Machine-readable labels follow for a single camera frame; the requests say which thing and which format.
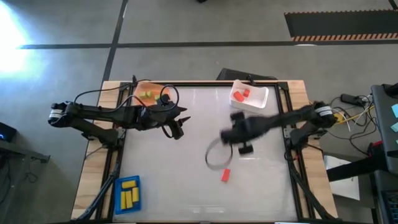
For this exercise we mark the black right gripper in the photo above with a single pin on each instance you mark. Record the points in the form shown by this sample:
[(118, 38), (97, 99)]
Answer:
[(245, 129)]

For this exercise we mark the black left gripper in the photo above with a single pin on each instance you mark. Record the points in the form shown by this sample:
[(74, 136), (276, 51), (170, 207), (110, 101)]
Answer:
[(155, 116)]

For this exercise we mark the red rectangular block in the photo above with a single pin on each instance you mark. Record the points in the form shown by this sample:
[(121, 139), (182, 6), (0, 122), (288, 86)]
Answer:
[(225, 175), (238, 96)]

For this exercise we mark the red cube block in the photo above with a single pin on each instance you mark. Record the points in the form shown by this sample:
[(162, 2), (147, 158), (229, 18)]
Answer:
[(246, 92)]

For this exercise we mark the green cube block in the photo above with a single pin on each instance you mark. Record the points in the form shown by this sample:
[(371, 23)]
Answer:
[(149, 93)]

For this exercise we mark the small green block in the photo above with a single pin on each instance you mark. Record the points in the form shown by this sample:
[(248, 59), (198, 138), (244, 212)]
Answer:
[(142, 94)]

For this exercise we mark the yellow rectangular block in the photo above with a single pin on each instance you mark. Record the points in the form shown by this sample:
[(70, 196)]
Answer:
[(129, 199)]

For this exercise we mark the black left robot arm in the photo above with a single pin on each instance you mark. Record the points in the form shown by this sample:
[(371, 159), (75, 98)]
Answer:
[(93, 110)]

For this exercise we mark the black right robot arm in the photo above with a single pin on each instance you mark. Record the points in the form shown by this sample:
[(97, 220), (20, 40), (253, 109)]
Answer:
[(292, 118)]

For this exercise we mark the white plastic bin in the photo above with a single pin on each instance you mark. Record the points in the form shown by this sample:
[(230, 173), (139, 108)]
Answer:
[(258, 98)]

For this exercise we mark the orange translucent plastic bin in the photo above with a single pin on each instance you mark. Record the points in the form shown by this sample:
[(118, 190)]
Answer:
[(155, 88)]

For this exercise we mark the black flat panel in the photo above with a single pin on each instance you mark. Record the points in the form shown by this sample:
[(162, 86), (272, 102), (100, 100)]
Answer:
[(233, 74)]

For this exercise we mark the blue plastic tray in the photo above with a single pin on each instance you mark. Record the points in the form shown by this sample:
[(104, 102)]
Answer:
[(138, 208)]

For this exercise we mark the black power adapter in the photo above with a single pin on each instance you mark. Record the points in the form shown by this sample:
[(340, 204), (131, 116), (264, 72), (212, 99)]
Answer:
[(350, 99)]

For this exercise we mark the white paper sheet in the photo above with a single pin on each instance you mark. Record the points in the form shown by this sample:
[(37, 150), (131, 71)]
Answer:
[(342, 186)]

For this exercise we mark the black desk leg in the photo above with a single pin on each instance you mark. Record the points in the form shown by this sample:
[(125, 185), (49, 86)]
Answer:
[(357, 168)]

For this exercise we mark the red clamp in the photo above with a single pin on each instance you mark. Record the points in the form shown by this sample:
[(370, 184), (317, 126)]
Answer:
[(377, 144)]

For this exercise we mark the black side desk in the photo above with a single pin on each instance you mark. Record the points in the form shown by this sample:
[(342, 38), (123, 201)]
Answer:
[(384, 124)]

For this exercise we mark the black yellow hazard mat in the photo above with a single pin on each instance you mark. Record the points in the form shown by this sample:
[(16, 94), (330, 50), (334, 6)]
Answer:
[(342, 23)]

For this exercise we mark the blue sticky note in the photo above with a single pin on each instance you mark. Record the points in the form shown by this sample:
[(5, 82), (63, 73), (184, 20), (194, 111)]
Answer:
[(395, 111), (395, 127)]

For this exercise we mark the black keyboard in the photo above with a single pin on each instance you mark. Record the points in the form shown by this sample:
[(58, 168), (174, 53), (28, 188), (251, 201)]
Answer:
[(390, 208)]

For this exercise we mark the black device with light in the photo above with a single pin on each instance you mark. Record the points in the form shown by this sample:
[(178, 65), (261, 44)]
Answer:
[(7, 132)]

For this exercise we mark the black aluminium table frame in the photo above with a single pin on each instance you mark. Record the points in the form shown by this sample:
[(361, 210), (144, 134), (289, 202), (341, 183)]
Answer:
[(199, 83)]

